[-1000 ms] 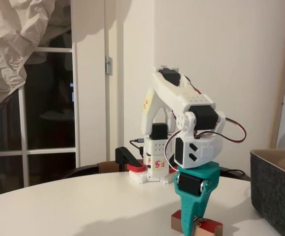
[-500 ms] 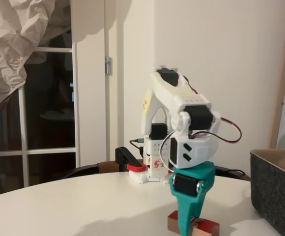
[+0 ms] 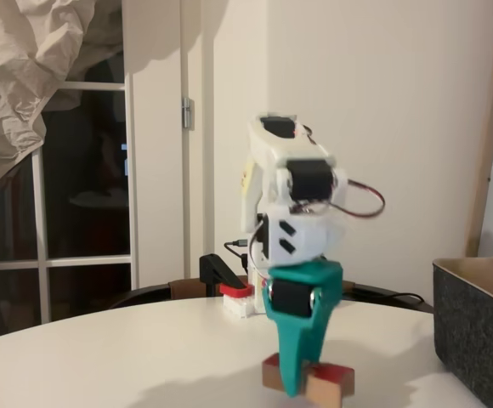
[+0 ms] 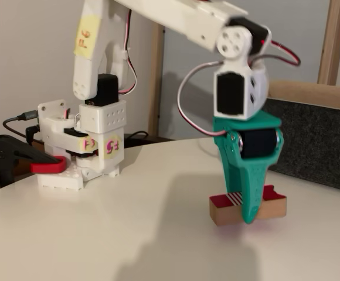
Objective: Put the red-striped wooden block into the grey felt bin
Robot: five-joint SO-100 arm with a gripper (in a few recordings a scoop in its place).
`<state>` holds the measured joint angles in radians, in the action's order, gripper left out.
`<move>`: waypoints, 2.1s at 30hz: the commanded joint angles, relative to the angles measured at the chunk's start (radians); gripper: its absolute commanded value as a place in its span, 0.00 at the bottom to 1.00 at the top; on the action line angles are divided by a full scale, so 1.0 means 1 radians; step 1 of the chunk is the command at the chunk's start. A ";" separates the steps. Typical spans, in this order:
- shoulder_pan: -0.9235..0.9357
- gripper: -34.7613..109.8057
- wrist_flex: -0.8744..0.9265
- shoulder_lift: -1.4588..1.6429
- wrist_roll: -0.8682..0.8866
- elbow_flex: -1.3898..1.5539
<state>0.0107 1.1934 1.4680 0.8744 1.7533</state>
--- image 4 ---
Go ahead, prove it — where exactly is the red white black servo wire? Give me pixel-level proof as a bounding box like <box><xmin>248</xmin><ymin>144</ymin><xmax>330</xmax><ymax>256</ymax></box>
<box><xmin>177</xmin><ymin>60</ymin><xmax>232</xmax><ymax>138</ymax></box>
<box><xmin>117</xmin><ymin>8</ymin><xmax>138</xmax><ymax>96</ymax></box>
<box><xmin>249</xmin><ymin>40</ymin><xmax>302</xmax><ymax>67</ymax></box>

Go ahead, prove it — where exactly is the black power cable plug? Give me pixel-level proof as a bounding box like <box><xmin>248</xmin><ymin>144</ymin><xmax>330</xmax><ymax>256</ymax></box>
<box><xmin>25</xmin><ymin>125</ymin><xmax>42</xmax><ymax>145</ymax></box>

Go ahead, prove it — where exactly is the dark grey felt basket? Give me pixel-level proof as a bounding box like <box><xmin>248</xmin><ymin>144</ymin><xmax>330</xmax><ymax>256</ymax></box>
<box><xmin>257</xmin><ymin>80</ymin><xmax>340</xmax><ymax>194</ymax></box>

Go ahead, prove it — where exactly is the black cable grey plug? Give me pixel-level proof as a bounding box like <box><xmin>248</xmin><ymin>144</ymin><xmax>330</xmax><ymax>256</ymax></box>
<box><xmin>2</xmin><ymin>109</ymin><xmax>46</xmax><ymax>146</ymax></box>

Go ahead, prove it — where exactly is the grey panel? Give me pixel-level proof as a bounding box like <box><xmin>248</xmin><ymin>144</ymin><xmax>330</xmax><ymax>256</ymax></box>
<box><xmin>157</xmin><ymin>0</ymin><xmax>332</xmax><ymax>141</ymax></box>

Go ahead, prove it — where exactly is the white studded base plate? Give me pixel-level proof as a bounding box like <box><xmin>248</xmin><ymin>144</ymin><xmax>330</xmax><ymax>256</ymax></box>
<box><xmin>36</xmin><ymin>159</ymin><xmax>121</xmax><ymax>191</ymax></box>

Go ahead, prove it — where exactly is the black clamp red pad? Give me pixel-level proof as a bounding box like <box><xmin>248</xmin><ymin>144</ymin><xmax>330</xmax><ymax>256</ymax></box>
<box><xmin>0</xmin><ymin>133</ymin><xmax>68</xmax><ymax>188</ymax></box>

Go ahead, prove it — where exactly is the thin black cable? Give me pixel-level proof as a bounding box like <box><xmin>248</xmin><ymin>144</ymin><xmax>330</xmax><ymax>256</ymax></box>
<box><xmin>124</xmin><ymin>131</ymin><xmax>150</xmax><ymax>147</ymax></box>

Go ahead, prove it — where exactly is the light wooden post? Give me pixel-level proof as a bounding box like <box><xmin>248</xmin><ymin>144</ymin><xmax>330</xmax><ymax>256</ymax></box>
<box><xmin>318</xmin><ymin>0</ymin><xmax>340</xmax><ymax>86</ymax></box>
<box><xmin>147</xmin><ymin>23</ymin><xmax>166</xmax><ymax>137</ymax></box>

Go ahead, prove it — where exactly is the wooden block red striped top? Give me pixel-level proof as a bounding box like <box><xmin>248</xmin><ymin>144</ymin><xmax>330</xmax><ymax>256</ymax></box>
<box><xmin>209</xmin><ymin>184</ymin><xmax>288</xmax><ymax>227</ymax></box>

